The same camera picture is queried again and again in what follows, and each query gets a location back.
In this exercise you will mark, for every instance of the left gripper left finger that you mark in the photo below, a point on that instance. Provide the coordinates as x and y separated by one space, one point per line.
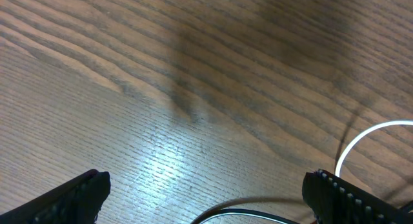
76 201

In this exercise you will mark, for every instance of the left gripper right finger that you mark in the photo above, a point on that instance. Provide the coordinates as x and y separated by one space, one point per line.
336 201

